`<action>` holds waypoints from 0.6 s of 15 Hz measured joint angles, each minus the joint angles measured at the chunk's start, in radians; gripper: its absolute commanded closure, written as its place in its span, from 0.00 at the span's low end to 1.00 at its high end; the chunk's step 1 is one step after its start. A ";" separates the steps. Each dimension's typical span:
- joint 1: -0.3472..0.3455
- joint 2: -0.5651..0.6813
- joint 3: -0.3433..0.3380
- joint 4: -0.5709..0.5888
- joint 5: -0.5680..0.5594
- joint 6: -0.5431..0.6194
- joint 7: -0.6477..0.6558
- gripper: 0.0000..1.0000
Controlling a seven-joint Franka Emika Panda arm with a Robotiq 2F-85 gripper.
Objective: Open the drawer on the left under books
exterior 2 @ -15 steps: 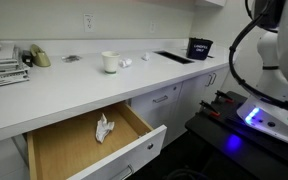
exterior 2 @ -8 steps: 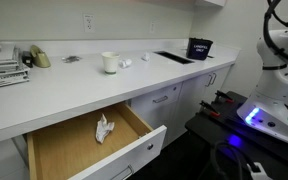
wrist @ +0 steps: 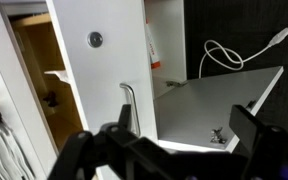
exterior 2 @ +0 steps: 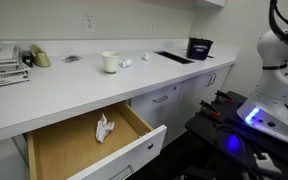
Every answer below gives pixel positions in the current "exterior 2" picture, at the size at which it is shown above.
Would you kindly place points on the wide white drawer wood interior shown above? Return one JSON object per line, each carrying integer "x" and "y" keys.
{"x": 67, "y": 143}

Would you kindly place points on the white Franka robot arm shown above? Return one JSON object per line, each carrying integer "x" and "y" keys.
{"x": 274, "y": 83}

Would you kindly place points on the small white drawer with lock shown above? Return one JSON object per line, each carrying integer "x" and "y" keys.
{"x": 170, "y": 93}

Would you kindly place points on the small crumpled white paper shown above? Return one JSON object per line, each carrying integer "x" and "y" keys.
{"x": 125, "y": 62}
{"x": 146, "y": 56}

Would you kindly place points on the white paper cup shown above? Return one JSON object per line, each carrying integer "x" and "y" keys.
{"x": 110, "y": 63}

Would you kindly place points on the white lower cabinet door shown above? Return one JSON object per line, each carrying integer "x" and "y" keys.
{"x": 222, "y": 80}
{"x": 194, "y": 96}

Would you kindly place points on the crumpled white paper tissue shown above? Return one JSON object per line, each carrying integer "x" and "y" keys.
{"x": 102, "y": 130}

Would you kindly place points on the black plastic bin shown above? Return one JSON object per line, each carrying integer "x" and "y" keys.
{"x": 199, "y": 50}

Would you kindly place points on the black robot table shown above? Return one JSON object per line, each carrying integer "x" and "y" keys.
{"x": 210, "y": 133}

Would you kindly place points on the bunch of metal keys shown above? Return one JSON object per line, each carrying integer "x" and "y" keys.
{"x": 71, "y": 59}

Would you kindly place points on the black stapler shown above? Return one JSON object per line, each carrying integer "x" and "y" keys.
{"x": 27, "y": 59}

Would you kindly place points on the white wall outlet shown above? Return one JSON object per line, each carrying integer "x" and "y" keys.
{"x": 153, "y": 27}
{"x": 89, "y": 22}

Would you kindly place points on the white upper wall cabinet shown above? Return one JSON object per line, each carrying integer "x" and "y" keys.
{"x": 210, "y": 2}

